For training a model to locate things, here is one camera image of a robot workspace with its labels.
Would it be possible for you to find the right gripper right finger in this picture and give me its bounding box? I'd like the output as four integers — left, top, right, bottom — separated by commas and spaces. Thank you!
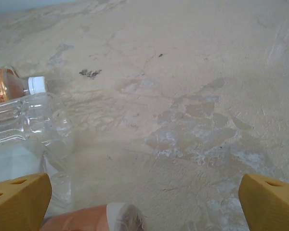
238, 173, 289, 231

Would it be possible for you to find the small copper label bottle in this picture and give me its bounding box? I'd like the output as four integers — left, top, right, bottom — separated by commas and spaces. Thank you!
41, 202, 148, 231

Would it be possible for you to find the red orange label bottle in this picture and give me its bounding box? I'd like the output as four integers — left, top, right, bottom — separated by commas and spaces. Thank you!
0, 66, 29, 107

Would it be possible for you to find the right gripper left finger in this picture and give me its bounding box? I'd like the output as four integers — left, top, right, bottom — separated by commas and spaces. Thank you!
0, 173, 53, 231

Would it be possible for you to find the clear bottle white cap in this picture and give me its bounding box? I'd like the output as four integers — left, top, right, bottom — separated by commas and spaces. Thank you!
0, 76, 76, 214

